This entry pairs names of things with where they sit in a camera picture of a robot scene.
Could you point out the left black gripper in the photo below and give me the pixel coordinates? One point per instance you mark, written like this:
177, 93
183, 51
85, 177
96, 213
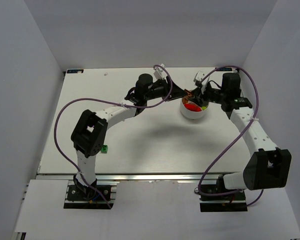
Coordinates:
169, 86

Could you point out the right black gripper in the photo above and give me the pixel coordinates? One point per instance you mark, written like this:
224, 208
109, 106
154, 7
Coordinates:
204, 94

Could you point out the orange lego brick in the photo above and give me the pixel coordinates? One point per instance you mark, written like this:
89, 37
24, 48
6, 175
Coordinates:
189, 93

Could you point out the red lego brick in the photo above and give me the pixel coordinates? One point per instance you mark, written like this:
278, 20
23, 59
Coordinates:
193, 107

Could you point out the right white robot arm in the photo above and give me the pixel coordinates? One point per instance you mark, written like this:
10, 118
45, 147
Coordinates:
269, 165

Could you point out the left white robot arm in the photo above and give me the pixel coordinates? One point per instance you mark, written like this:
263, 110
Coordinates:
89, 134

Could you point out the white divided round container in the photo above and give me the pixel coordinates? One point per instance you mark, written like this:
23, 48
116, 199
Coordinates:
189, 114

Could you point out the blue label right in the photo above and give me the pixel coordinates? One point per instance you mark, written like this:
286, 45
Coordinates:
224, 69

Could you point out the blue label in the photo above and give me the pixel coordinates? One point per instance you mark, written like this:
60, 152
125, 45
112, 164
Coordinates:
224, 69
74, 71

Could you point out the green lego brick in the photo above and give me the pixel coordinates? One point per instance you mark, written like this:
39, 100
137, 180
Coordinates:
104, 149

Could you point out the blue label left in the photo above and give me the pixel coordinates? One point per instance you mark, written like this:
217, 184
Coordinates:
74, 71

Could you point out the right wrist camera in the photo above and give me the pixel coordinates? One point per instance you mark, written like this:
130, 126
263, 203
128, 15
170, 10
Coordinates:
198, 79

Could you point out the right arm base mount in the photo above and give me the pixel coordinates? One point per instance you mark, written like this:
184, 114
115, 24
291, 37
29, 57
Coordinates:
222, 204

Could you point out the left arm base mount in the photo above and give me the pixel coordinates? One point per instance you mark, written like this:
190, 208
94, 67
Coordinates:
75, 199

